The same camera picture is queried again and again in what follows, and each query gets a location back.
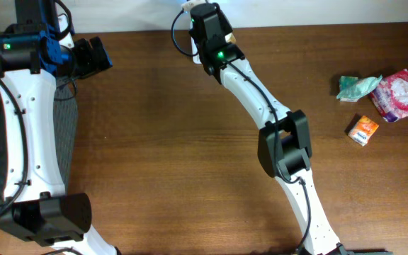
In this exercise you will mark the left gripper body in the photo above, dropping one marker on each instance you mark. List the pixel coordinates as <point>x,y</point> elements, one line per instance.
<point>85,61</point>

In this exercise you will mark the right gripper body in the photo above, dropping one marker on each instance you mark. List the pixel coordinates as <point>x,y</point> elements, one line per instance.
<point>226,28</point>

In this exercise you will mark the teal wet wipes pack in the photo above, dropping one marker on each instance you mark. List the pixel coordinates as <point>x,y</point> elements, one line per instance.
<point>360,89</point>

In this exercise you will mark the small orange packet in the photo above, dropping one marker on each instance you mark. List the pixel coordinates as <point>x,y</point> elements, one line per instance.
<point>363,130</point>

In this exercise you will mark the red purple tissue pack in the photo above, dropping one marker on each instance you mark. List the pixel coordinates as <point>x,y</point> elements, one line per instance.
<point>390,97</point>

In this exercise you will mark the white cream tube gold cap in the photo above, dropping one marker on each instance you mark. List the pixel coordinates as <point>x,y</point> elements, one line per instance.
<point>230,38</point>

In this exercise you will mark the small teal tissue pack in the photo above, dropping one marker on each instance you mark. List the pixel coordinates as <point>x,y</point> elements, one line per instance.
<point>346,82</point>

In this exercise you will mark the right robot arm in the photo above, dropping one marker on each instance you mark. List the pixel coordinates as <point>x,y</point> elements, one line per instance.
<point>284,145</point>

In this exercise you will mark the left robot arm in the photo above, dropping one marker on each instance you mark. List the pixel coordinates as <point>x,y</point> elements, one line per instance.
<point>37,57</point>

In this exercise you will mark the white barcode scanner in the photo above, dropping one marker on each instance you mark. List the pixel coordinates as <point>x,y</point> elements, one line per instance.
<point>195,58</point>

